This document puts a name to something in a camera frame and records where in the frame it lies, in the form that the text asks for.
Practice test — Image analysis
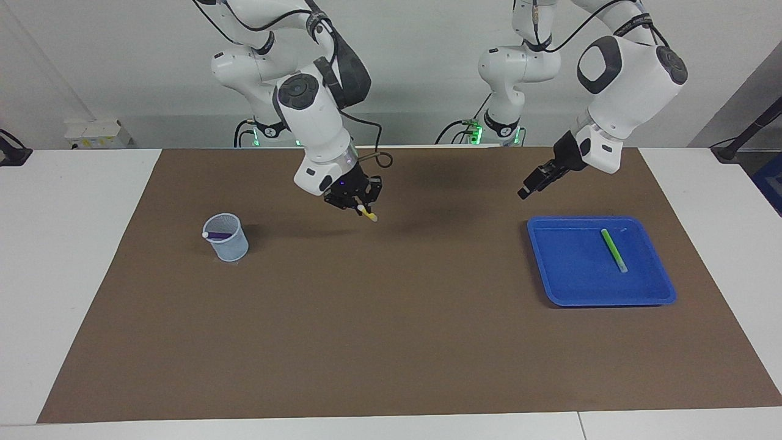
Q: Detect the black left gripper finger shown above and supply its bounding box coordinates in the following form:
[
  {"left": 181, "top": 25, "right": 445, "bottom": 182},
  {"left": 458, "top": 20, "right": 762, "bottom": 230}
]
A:
[{"left": 518, "top": 161, "right": 560, "bottom": 200}]

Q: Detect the green pen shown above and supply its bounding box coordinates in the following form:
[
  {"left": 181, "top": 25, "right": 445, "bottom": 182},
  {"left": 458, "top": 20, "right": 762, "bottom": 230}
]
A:
[{"left": 601, "top": 229, "right": 629, "bottom": 273}]

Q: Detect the blue plastic tray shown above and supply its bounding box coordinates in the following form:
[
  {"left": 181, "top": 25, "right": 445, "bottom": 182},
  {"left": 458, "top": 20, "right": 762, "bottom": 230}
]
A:
[{"left": 527, "top": 215, "right": 678, "bottom": 307}]

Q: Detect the brown table mat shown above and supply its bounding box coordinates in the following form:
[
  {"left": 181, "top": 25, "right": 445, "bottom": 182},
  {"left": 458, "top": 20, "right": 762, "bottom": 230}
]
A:
[{"left": 37, "top": 145, "right": 782, "bottom": 424}]

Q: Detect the light blue mesh cup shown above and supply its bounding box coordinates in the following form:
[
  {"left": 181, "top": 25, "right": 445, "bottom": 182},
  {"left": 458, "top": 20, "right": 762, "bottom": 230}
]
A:
[{"left": 202, "top": 213, "right": 250, "bottom": 262}]

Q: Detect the black slanted stand pole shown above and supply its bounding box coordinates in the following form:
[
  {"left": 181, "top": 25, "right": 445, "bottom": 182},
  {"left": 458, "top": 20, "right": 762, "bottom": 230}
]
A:
[{"left": 710, "top": 95, "right": 782, "bottom": 163}]

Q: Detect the blue box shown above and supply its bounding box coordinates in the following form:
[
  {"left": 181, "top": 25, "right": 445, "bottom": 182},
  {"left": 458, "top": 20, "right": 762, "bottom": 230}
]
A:
[{"left": 750, "top": 153, "right": 782, "bottom": 218}]

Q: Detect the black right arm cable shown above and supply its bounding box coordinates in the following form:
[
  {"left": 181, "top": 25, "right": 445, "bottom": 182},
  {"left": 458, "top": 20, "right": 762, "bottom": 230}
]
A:
[{"left": 192, "top": 0, "right": 393, "bottom": 170}]

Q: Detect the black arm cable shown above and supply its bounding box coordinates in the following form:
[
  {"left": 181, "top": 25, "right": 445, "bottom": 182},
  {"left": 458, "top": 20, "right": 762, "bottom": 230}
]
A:
[
  {"left": 192, "top": 0, "right": 393, "bottom": 170},
  {"left": 513, "top": 0, "right": 673, "bottom": 56}
]

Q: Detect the black left base cable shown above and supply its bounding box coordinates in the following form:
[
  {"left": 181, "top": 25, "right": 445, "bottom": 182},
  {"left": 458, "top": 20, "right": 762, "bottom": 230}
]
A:
[{"left": 435, "top": 92, "right": 492, "bottom": 145}]

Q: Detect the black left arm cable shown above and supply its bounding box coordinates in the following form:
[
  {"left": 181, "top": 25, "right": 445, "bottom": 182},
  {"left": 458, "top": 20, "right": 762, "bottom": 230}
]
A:
[{"left": 513, "top": 0, "right": 673, "bottom": 56}]

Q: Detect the white wall socket box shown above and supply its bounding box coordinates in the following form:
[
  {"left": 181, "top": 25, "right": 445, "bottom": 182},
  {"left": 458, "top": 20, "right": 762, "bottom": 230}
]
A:
[{"left": 64, "top": 119, "right": 132, "bottom": 149}]

